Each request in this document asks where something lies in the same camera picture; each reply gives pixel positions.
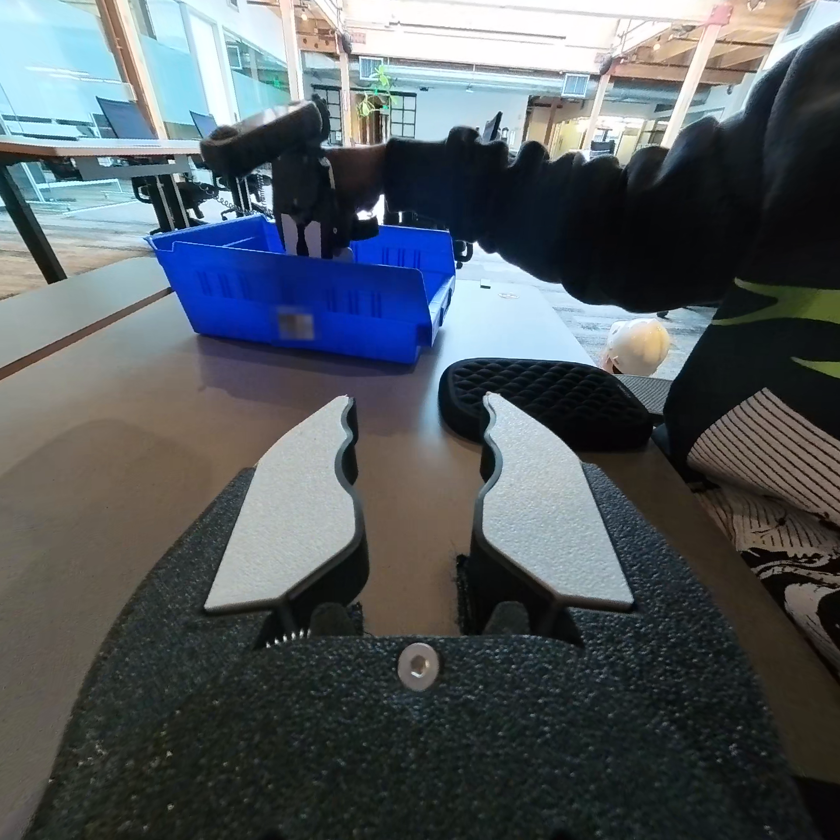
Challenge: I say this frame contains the green potted plant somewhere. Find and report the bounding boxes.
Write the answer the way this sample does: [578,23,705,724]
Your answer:
[356,63,399,120]

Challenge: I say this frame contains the person's right forearm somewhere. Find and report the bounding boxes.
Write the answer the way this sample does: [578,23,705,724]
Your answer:
[381,23,840,315]

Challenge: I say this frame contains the blue plastic bin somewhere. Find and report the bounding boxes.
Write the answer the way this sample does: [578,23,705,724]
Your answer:
[144,215,458,366]

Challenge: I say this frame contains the white rounded plastic object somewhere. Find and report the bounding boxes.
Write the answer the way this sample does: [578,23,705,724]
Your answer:
[604,318,672,376]

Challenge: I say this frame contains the wooden desk black legs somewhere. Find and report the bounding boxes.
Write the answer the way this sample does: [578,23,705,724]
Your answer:
[0,136,214,284]

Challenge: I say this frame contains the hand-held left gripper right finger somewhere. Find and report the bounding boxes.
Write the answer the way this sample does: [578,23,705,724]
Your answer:
[470,392,636,613]

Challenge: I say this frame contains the person's right hand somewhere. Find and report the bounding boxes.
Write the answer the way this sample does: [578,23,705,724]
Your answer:
[325,143,389,216]

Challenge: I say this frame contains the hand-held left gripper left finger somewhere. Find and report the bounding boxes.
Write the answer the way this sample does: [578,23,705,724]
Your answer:
[203,395,370,616]

